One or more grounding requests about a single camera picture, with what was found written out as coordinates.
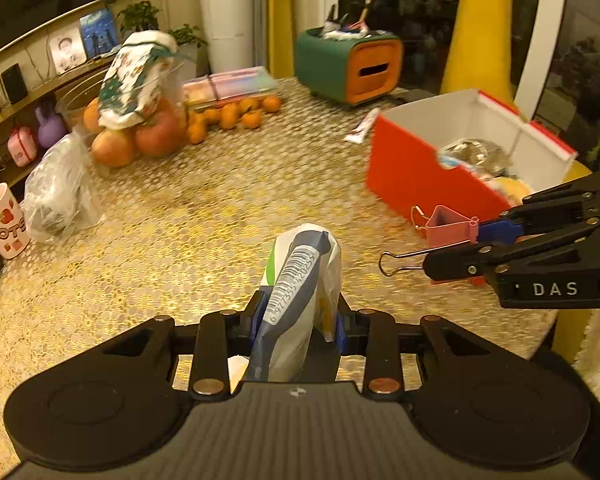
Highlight black speaker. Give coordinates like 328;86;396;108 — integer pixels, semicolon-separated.
0;63;29;105

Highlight makeup brush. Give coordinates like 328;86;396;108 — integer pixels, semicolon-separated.
357;0;383;28

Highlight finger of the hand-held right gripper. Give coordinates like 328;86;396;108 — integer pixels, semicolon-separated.
422;217;600;286
477;167;600;242

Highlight leafy houseplant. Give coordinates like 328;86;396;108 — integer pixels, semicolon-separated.
85;0;211;61

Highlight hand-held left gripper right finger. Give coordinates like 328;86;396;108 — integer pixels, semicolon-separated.
331;299;486;402

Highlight pink lunch box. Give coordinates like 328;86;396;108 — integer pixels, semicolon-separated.
7;126;38;167

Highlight cream spotted pig toy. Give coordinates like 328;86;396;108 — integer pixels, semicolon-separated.
490;176;533;205

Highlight wooden tv cabinet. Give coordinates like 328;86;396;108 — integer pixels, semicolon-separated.
0;0;116;196

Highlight pink binder clip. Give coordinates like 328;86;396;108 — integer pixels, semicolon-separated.
378;205;481;277

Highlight blue photo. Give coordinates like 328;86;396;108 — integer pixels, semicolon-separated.
79;10;121;58

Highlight patterned cloth bag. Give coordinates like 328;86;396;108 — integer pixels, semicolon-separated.
98;31;178;130

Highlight white toothpaste tube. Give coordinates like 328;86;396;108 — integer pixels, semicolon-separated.
344;107;381;143

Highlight white door frame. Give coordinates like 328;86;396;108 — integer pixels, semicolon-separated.
512;0;576;121

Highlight red cardboard box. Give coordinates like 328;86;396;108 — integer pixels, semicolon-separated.
366;89;578;221

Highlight pink strawberry mug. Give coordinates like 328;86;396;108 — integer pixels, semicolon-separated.
0;182;32;260

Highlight silver foil snack bag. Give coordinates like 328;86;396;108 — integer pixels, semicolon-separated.
437;137;512;177

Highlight red apple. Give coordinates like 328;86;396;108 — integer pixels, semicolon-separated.
91;130;137;168
135;110;186;157

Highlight orange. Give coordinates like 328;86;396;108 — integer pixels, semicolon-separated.
83;97;103;136

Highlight glass fruit bowl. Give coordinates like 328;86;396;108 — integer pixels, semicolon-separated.
55;57;191;167

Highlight green orange tissue box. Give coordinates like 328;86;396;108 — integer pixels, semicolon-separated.
295;29;405;107

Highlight white column air conditioner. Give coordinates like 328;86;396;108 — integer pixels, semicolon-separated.
196;0;271;76

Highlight pile of tangerines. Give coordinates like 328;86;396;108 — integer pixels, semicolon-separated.
187;95;283;145

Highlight white blue wet wipes pack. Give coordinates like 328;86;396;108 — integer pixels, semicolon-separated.
245;223;342;383

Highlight clear plastic bag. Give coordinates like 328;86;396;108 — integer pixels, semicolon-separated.
24;132;103;243

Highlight yellow grey curtain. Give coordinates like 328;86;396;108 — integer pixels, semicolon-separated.
267;0;296;78

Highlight portrait photo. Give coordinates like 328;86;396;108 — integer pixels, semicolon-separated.
49;27;87;75

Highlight gold lace patterned desktop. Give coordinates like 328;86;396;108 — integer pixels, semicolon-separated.
0;77;561;441

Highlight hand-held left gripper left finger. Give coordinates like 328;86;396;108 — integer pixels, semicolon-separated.
100;290;270;402

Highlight yellow giraffe statue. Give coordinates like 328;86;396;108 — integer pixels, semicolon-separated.
440;0;516;106

